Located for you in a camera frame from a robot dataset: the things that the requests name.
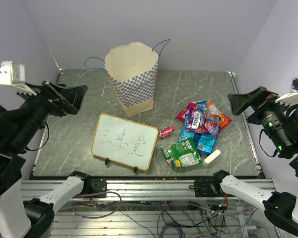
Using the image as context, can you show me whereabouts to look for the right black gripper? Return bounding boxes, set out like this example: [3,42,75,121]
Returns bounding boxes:
[227,85,295,153]

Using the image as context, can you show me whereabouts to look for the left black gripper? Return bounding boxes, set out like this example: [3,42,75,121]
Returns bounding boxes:
[7,78,89,150]

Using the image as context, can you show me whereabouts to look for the colourful small snack packet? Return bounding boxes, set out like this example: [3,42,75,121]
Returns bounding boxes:
[195,100,211,115]

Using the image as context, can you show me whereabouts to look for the purple snack packet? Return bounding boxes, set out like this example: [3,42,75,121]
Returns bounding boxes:
[185,108,220,136]

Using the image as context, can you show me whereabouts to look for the teal snack packet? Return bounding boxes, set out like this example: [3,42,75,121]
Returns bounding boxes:
[178,116,217,155]

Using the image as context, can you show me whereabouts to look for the pink snack packet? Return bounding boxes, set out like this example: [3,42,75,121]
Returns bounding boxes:
[175,102,223,133]

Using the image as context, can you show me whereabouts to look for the blue checkered paper bag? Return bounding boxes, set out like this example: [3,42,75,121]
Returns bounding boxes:
[84,39,170,117]

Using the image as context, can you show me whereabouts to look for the green snack packet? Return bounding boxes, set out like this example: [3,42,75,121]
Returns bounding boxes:
[160,137,203,172]

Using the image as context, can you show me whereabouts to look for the small red candy packet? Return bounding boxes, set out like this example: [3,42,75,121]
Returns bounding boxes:
[158,125,174,138]

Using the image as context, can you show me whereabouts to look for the orange snack packet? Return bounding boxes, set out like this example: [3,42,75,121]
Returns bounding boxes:
[207,100,232,130]

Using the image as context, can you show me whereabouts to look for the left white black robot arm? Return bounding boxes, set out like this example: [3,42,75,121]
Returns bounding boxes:
[0,81,91,238]

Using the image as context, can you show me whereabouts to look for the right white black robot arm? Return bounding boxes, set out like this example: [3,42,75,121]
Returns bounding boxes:
[209,87,298,237]

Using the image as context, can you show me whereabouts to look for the white whiteboard eraser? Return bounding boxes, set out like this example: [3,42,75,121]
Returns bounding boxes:
[203,149,221,166]

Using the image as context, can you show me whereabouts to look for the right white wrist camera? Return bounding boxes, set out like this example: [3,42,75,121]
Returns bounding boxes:
[275,77,298,107]

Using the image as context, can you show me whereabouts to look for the small whiteboard with yellow frame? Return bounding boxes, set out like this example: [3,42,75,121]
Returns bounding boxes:
[91,113,158,171]

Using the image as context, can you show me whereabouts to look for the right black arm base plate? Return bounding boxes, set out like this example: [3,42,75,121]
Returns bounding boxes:
[189,177,224,198]

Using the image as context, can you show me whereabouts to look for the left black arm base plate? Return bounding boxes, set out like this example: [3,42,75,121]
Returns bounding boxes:
[85,178,107,198]

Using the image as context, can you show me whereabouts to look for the aluminium extrusion rail frame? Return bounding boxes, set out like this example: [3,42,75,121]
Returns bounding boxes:
[16,178,280,202]

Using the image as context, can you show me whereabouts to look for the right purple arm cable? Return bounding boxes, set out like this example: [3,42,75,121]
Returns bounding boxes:
[188,200,260,218]

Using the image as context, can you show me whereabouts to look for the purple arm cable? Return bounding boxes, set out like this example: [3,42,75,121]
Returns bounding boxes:
[188,200,260,218]
[0,190,122,238]

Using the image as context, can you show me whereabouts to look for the tangled floor cables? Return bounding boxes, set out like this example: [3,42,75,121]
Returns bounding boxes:
[72,199,269,238]

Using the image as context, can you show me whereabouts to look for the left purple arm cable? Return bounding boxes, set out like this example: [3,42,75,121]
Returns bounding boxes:
[0,190,122,238]

